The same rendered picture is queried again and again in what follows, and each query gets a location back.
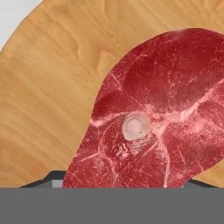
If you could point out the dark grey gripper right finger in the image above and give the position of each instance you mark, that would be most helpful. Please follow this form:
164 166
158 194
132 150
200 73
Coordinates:
198 185

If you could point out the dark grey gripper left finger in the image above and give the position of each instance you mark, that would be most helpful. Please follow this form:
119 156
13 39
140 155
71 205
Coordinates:
49 180

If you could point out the red raw meat steak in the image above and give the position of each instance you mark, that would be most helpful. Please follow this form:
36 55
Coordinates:
163 110

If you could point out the round wooden cutting board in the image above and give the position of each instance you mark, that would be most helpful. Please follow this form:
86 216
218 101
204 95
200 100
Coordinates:
52 87

